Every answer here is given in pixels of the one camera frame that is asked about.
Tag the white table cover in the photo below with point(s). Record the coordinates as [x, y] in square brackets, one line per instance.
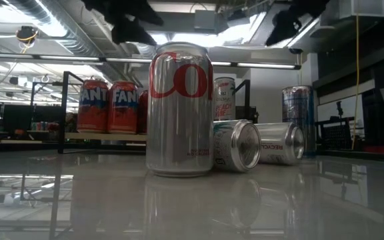
[192, 206]

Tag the background workbench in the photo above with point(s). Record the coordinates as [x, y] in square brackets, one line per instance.
[15, 116]

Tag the red Fanta can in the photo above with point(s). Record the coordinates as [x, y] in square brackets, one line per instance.
[92, 106]
[122, 108]

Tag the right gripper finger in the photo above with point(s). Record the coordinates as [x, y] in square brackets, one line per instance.
[285, 25]

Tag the white Celsius can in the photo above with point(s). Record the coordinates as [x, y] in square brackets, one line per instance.
[238, 146]
[224, 100]

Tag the wooden shelf with black frame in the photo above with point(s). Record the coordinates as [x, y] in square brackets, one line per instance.
[105, 137]

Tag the silver Diet Coke can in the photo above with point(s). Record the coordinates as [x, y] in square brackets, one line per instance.
[178, 116]
[278, 143]

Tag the ceiling light strip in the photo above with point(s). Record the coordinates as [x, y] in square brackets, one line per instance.
[222, 63]
[68, 57]
[265, 65]
[128, 60]

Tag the grey ceiling box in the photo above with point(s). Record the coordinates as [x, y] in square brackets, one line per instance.
[205, 20]

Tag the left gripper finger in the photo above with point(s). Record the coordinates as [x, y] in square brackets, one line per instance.
[147, 19]
[132, 33]

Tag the red Coke Zero can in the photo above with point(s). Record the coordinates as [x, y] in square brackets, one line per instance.
[142, 111]

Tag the silver ventilation duct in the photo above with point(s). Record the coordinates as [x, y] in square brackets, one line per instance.
[75, 40]

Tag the white ceiling box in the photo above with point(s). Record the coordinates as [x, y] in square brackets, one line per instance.
[372, 8]

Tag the blue silver Red Bull can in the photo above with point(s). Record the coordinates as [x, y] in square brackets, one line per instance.
[298, 113]

